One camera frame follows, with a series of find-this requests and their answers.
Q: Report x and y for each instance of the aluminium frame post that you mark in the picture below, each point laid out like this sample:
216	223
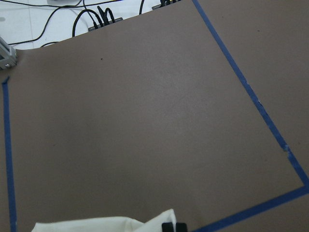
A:
8	56

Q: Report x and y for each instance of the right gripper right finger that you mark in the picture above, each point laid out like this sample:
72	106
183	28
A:
181	227

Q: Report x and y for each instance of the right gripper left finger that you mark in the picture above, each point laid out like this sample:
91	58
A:
167	227

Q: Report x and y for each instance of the cream long-sleeve cat T-shirt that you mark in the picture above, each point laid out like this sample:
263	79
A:
109	224

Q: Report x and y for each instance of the black power strip with plugs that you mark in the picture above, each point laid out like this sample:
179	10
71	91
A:
107	18

